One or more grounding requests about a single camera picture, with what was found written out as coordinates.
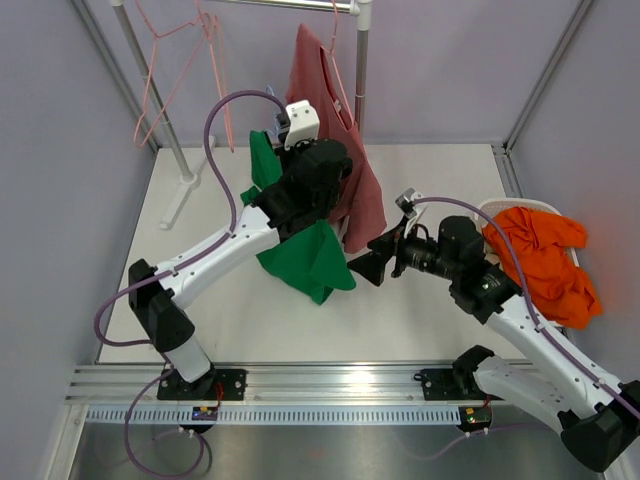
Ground pink t shirt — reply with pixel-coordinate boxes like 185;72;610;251
285;24;386;254

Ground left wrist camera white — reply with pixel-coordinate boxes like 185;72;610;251
276;100;320;151

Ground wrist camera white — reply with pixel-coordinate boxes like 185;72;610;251
276;100;320;151
395;188;426;238

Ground beige t shirt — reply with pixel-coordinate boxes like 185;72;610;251
485;251;500;265

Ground white slotted cable duct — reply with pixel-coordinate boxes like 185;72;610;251
86;404;462;426

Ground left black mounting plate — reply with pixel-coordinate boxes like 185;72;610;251
157;368;247;401

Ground black mounting plate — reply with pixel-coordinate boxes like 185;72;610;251
413;368;496;401
157;368;247;401

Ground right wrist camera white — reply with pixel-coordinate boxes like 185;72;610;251
395;188;426;238

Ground white plastic basket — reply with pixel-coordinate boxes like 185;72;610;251
473;196;581;271

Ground orange t shirt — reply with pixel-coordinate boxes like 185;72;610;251
483;206;603;329

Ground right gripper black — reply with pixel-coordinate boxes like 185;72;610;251
348;212;462;284

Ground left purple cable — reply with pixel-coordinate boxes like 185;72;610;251
93;89;287;480

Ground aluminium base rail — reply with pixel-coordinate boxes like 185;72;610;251
64;361;483;406

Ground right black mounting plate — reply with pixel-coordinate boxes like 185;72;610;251
413;368;496;401

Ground metal clothes rack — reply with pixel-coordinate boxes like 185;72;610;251
105;1;356;247

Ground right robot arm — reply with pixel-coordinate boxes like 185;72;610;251
348;216;639;472

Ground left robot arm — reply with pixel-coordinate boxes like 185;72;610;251
128;139;352;399

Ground green t shirt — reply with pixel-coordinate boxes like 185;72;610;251
240;131;356;305

